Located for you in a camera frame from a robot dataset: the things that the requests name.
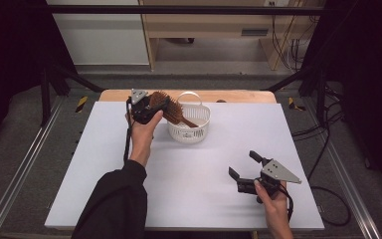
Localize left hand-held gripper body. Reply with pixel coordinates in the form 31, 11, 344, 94
126, 88, 162, 125

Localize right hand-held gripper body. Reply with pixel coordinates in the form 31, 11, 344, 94
236, 158, 302, 204

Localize brown wooden hairbrush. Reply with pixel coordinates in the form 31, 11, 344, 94
148, 91, 200, 129

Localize white slotted plastic basket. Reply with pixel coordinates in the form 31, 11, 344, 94
166, 91, 212, 144

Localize person's left hand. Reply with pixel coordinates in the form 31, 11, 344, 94
125, 110, 164, 167

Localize person's right hand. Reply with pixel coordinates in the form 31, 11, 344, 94
253, 179, 291, 224

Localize yellow black floor tape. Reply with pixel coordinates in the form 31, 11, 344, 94
287, 96, 307, 113
75, 96, 90, 115

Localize white cabinet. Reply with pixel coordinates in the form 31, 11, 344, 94
45, 0, 150, 67

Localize light wooden desk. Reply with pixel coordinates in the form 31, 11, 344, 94
138, 0, 326, 72

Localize black metal stand leg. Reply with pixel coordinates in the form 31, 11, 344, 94
39, 62, 105, 127
262, 65, 328, 124

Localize dark rectangular desk plate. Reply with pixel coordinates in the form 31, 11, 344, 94
241, 28, 270, 37

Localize black curtain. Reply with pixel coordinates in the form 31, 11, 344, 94
302, 0, 382, 200
0, 0, 78, 157

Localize white power socket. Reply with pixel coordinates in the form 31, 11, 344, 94
264, 0, 290, 8

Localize left hand-held gripper black cable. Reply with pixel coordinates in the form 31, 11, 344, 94
122, 98, 134, 164

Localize hand-held gripper black cable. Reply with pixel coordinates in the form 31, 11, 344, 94
122, 98, 134, 164
278, 183, 295, 223

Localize right hand-held gripper black cable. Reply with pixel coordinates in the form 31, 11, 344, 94
278, 183, 295, 223

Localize aluminium floor rail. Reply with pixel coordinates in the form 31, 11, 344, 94
0, 95, 66, 239
302, 97, 382, 239

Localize black floor cable loop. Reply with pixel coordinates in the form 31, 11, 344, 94
307, 184, 352, 228

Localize black horizontal frame bar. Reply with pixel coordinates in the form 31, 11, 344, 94
45, 4, 326, 16

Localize hanging desk cables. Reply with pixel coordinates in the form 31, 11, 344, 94
270, 14, 305, 73

